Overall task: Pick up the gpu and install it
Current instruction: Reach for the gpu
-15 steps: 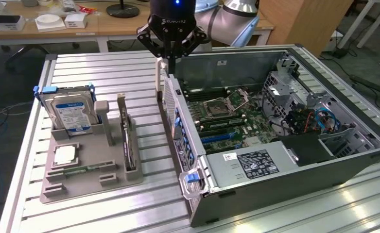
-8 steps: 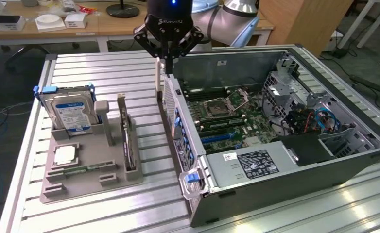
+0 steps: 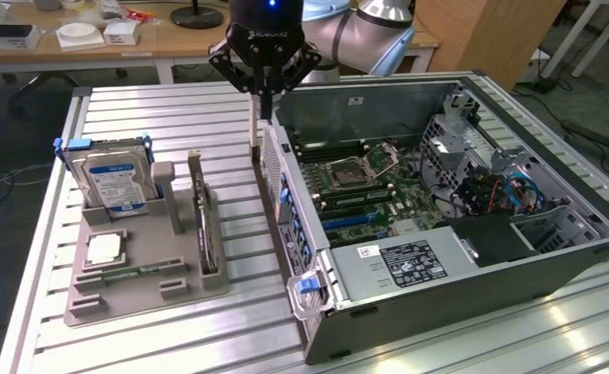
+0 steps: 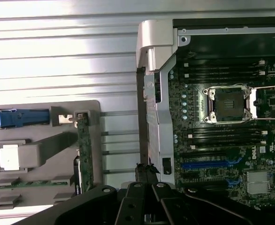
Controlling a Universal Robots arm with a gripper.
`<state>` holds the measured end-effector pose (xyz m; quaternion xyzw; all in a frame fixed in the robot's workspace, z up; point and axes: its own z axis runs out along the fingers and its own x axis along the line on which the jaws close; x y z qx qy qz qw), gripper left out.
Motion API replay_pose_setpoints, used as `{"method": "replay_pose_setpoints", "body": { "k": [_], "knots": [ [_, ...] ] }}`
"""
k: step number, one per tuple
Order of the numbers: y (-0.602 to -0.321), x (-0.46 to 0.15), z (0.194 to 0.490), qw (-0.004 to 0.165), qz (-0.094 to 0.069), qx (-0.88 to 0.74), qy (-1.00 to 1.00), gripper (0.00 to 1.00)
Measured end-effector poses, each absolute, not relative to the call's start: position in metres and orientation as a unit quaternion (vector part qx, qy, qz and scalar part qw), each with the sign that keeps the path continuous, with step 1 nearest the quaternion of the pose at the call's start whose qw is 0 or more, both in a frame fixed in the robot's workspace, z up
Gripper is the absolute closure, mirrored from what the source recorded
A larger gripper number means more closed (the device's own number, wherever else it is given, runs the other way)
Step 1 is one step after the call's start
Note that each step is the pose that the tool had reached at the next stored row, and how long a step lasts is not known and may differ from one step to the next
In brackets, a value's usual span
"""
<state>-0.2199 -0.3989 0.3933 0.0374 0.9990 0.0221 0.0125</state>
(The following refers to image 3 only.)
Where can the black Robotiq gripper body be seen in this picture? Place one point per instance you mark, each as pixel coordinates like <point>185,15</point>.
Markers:
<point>265,23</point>

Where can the CPU socket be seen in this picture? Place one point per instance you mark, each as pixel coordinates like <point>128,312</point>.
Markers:
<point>346,175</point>

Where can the black round lamp base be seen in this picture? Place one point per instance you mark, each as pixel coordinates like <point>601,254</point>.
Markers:
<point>197,18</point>

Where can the white cardboard box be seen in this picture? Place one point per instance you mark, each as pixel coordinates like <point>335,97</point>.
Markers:
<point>121,34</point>

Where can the wooden desk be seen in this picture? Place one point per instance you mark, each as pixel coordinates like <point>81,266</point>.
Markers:
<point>33,56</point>

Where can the black floor stand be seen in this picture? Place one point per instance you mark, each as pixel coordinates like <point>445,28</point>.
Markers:
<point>605,134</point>

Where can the white square plastic tray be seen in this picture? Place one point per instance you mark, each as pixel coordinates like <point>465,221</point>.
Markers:
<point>80,37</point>

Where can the perforated metal drive cage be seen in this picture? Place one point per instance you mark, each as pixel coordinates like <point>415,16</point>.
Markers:
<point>454,156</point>

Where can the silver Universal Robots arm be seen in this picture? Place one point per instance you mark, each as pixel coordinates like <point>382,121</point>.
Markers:
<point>366,35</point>

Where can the grey cup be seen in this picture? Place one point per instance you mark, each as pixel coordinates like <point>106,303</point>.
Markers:
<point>48,4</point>

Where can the silver CPU chip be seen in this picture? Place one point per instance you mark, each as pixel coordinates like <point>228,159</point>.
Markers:
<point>105,249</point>

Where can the white table frame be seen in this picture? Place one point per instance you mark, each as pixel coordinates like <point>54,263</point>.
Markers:
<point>567,41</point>

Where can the metal socket cover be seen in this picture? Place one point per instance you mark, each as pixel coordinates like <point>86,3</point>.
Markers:
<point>382,159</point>

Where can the grey printed parts rack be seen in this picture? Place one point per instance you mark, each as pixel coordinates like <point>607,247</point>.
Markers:
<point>142,288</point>

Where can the black Nvidia graphics card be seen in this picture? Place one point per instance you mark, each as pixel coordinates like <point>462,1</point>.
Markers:
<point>202,202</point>

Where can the long blue expansion slot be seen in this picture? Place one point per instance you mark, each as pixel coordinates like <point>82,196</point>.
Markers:
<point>350,223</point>

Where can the black office chair base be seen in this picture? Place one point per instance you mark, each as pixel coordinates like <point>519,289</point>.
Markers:
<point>29,89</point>

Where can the hard disk in blue carrier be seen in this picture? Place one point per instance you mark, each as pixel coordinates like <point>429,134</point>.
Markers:
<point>112,183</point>

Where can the grey power supply unit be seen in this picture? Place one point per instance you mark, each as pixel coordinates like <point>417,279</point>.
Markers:
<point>366,280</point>

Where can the green RAM stick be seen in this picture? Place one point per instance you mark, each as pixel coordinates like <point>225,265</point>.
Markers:
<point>128,271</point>

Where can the black power adapter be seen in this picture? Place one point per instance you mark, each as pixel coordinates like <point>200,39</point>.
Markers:
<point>543,85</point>

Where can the open black PC case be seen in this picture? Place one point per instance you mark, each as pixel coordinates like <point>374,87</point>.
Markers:
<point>439,311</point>

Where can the metal disk bay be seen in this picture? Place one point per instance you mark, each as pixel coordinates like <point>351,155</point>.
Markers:
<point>558,228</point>

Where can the white box with black lid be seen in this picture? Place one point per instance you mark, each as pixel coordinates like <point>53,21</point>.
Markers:
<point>16,39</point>

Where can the blue case release latch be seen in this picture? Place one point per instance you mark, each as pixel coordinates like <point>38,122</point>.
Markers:
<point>305,284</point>

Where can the red packet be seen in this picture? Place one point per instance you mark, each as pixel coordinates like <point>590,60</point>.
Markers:
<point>142,16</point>

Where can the wooden cabinet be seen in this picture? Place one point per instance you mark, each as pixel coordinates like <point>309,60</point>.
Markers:
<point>491,39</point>

